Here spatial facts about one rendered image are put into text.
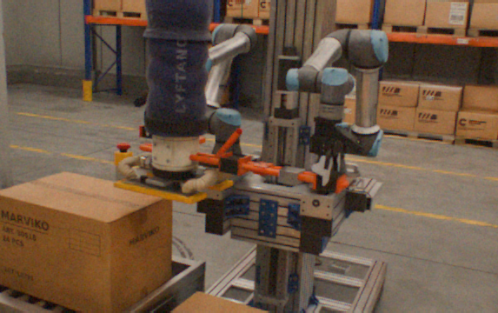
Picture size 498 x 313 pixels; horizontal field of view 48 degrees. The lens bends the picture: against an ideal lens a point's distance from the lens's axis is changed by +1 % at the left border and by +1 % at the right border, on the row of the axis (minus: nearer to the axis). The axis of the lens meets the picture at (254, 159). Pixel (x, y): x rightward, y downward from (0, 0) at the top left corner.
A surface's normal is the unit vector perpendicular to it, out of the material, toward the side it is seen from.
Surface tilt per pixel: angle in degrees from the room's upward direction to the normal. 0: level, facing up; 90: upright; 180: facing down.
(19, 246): 90
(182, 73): 69
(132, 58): 90
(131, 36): 90
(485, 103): 92
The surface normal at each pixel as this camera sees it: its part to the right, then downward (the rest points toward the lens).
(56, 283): -0.44, 0.19
